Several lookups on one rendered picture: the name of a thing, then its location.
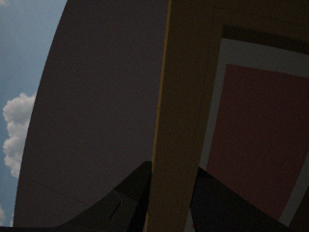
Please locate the brown wooden picture frame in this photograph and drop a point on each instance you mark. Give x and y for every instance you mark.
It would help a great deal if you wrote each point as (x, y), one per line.
(234, 100)

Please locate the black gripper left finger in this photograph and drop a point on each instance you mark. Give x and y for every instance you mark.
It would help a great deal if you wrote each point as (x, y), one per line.
(121, 210)

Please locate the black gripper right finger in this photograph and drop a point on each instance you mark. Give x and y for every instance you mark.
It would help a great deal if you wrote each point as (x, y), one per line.
(217, 208)

